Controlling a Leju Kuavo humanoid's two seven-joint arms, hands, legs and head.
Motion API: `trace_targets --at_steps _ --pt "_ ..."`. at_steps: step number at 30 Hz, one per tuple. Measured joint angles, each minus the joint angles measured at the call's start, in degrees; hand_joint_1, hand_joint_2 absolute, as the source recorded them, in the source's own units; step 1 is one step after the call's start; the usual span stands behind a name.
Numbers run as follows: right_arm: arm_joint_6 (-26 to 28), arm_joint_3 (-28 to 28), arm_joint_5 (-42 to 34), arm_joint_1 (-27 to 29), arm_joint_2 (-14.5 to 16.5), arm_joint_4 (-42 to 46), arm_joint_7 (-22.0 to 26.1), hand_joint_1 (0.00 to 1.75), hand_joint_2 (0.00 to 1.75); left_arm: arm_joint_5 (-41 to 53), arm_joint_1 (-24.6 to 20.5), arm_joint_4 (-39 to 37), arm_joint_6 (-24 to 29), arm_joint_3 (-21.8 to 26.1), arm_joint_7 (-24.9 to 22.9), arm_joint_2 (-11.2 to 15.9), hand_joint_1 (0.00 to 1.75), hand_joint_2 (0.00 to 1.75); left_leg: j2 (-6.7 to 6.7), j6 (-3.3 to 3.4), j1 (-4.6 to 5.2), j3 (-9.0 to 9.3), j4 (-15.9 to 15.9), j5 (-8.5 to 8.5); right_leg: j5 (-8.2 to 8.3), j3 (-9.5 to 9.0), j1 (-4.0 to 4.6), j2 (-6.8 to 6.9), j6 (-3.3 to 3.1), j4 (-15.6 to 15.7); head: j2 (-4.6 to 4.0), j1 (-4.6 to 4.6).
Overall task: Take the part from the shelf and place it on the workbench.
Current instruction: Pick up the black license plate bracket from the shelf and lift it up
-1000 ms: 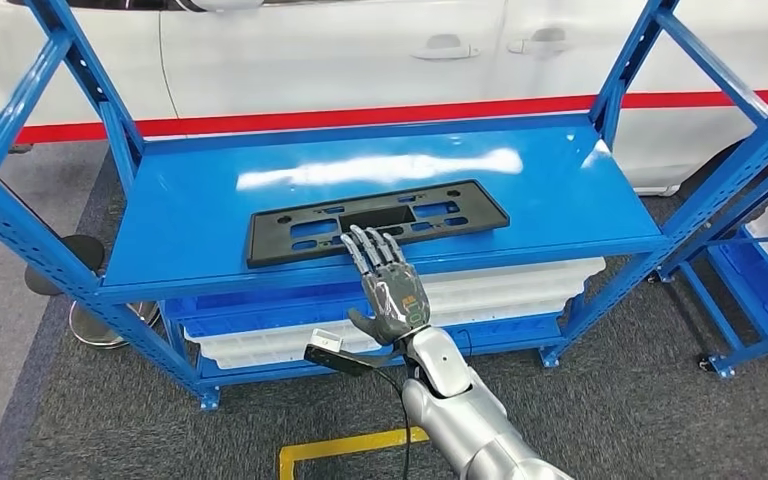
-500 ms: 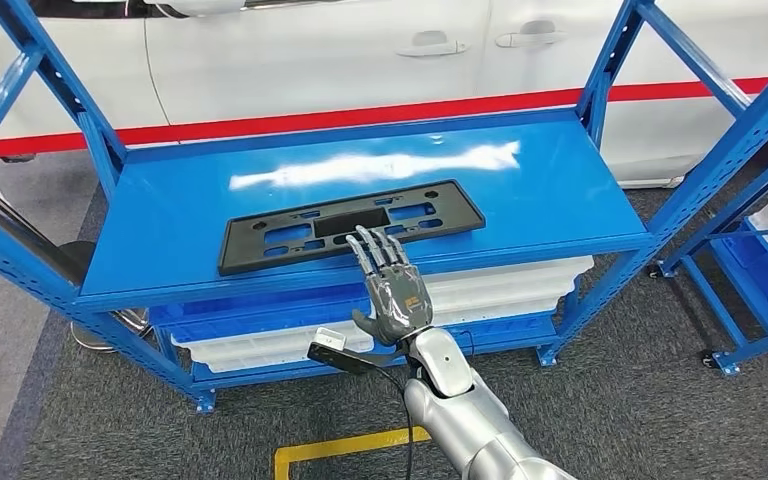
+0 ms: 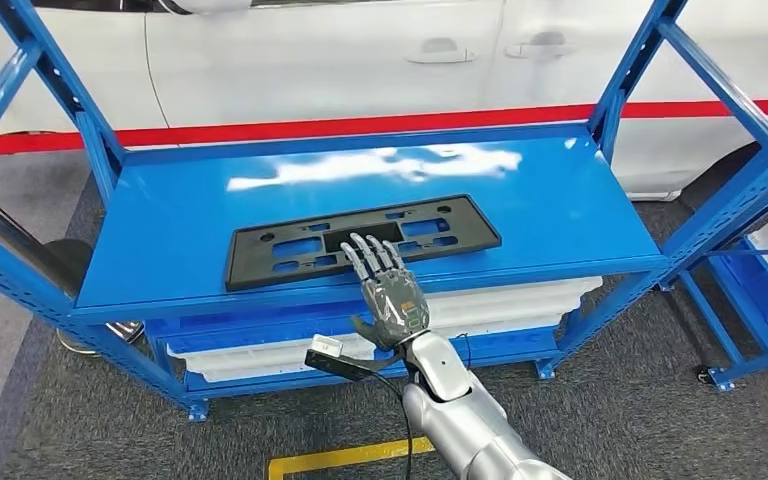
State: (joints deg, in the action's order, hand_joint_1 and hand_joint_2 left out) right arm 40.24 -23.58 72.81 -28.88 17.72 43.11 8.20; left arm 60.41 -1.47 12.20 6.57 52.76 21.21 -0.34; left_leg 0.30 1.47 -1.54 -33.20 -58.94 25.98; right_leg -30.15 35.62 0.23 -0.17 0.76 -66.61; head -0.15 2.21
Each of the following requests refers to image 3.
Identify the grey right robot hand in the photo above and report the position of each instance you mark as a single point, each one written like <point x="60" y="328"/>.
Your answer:
<point x="397" y="311"/>

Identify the black plastic plate bracket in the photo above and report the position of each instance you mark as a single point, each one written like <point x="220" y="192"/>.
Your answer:
<point x="258" y="265"/>

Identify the blue metal shelf rack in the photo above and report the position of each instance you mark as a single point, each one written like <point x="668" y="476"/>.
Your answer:
<point x="159" y="232"/>

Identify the white car with red stripe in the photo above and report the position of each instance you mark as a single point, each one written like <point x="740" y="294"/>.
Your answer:
<point x="291" y="66"/>

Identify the chrome round stanchion base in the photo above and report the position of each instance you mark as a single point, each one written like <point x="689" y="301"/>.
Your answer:
<point x="126" y="329"/>

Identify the black round-base stand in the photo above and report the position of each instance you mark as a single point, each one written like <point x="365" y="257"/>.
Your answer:
<point x="66" y="265"/>

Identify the blue metal rack on wheels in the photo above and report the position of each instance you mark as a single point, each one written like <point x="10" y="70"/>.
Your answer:
<point x="755" y="358"/>

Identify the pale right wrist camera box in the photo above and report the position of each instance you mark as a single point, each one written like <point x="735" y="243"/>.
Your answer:
<point x="328" y="346"/>

